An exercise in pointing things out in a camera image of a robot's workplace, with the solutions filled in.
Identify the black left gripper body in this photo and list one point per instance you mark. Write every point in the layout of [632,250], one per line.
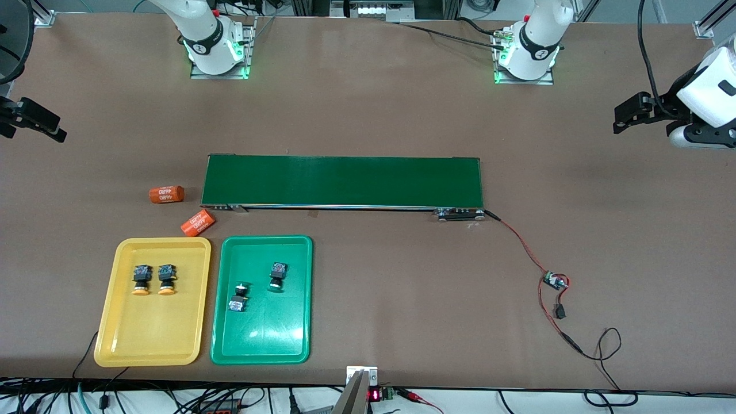
[667,109]

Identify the orange 4680 battery cylinder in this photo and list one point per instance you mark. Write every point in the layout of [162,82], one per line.
[167,194]
[198,223]

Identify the yellow-capped black push button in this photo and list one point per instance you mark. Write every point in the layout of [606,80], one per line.
[141,273]
[167,273]

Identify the green-capped black push button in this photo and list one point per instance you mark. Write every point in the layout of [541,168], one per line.
[237,303]
[278,270]

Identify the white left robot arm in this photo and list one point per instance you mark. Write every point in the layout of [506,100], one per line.
[532,40]

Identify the small green circuit board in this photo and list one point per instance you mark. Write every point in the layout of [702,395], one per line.
[555,280]

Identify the yellow plastic tray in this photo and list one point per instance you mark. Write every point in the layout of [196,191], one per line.
[152,333]

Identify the grey controller box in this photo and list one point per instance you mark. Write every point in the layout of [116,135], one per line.
[371,10]

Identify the green belt mini conveyor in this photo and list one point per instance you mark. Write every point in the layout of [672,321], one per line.
[345,181]

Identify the green plastic tray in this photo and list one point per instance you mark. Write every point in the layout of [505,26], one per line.
[261,333]

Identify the orange power strip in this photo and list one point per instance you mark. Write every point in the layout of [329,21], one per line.
[221,408]

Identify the red digit display module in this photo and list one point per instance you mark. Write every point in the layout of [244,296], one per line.
[374,395]

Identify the aluminium frame extrusion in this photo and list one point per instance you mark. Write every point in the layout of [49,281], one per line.
[46,16]
[704,27]

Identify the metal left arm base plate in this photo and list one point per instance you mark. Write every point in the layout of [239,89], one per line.
[523,81]

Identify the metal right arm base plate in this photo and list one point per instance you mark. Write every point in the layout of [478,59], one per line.
[250,40]

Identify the small silver metal bracket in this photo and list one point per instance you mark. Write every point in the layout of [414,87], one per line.
[352,372]

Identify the grey metal mount bar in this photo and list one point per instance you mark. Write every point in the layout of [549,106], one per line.
[352,399]

